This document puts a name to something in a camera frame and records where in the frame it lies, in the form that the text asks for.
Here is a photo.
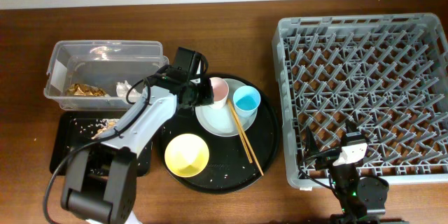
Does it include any pink cup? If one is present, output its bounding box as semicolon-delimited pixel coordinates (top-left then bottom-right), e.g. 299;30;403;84
210;77;230;109

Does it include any clear plastic bin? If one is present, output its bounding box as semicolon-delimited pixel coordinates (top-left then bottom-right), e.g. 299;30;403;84
43;40;169;111

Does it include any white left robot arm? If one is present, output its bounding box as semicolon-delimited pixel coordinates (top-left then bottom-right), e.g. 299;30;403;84
58;48;213;223

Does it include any yellow bowl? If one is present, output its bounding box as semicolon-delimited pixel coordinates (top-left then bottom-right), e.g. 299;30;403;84
164;134;210;178

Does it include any wooden chopstick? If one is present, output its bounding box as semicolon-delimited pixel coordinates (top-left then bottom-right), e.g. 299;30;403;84
227;99;253;164
227;98;265;177

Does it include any white tissue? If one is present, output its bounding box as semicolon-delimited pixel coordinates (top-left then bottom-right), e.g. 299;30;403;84
116;80;141;102

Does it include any grey plate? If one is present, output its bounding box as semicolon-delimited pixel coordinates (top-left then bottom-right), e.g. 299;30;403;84
195;78;258;137

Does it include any gold snack wrapper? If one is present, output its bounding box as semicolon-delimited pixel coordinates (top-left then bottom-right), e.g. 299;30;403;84
66;83;106;97

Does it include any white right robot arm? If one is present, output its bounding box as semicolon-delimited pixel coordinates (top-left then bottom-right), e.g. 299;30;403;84
304;121;389;224

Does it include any round black tray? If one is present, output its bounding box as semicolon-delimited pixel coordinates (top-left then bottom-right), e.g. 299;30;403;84
153;92;281;194

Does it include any food scraps and rice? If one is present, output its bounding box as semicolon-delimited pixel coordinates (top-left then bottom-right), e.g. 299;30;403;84
72;118;118;139

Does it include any grey dishwasher rack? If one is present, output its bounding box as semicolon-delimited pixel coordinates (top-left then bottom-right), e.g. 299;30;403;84
272;13;447;188

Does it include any blue cup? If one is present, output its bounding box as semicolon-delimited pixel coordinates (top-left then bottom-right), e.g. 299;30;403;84
232;85;261;118

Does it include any black rectangular tray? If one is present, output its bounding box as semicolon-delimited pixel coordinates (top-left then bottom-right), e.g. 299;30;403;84
49;111;153;177

